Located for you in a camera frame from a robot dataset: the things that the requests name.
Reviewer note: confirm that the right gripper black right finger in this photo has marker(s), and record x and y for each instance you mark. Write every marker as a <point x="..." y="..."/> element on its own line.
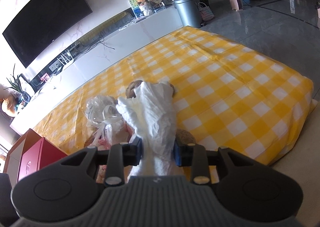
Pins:
<point x="243" y="186"/>

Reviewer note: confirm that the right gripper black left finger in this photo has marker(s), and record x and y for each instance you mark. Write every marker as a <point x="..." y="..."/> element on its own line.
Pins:
<point x="71" y="186"/>

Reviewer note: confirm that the white cloth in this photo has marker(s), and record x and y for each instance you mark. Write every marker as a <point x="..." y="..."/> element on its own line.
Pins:
<point x="152" y="116"/>

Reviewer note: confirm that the brown knitted soft toy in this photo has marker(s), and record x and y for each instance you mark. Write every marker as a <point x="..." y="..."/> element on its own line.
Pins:
<point x="132" y="89"/>

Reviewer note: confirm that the red square box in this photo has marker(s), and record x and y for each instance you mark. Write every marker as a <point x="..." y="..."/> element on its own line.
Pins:
<point x="29" y="154"/>

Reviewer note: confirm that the clear gift bag with ribbon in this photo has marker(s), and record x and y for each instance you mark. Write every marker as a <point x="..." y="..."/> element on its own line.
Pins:
<point x="101" y="110"/>

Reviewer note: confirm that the pink fluffy cloth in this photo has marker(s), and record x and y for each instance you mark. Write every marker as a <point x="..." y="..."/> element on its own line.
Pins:
<point x="111" y="134"/>

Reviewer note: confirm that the yellow checkered tablecloth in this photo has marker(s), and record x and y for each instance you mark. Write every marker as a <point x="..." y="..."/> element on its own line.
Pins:
<point x="226" y="95"/>

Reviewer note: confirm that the orange acorn shaped vase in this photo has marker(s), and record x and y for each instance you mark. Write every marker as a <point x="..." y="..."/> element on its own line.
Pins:
<point x="8" y="103"/>

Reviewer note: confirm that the green aloe plant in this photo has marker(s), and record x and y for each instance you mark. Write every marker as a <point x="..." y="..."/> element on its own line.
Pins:
<point x="15" y="84"/>

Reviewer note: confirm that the white marble tv cabinet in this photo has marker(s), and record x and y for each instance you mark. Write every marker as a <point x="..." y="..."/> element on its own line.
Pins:
<point x="115" y="47"/>

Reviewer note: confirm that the white wifi router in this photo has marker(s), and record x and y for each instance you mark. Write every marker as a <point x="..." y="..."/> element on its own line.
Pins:
<point x="65" y="59"/>

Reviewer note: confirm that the woven basket bag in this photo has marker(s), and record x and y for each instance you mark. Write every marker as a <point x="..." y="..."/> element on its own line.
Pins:
<point x="205" y="12"/>

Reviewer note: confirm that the pink small heater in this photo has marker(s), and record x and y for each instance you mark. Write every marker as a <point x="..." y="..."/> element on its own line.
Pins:
<point x="236" y="5"/>

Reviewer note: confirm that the grey metal trash bin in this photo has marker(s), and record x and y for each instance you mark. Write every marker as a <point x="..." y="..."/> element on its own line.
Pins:
<point x="188" y="12"/>

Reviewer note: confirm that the black wall television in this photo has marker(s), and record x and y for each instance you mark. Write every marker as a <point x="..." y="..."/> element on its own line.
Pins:
<point x="39" y="23"/>

